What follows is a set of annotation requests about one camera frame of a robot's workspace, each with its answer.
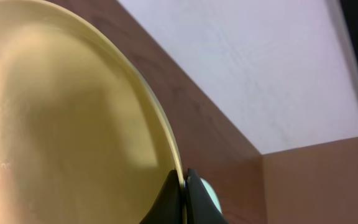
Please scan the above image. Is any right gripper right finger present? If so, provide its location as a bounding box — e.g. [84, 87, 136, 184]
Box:
[185, 169, 227, 224]

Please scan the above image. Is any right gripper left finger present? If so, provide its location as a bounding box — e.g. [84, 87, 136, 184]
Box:
[140, 170, 183, 224]

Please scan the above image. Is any light blue plate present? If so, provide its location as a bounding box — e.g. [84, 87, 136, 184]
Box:
[201, 178, 222, 213]

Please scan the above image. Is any yellow plate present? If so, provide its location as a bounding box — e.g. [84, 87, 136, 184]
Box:
[0, 1, 181, 223]

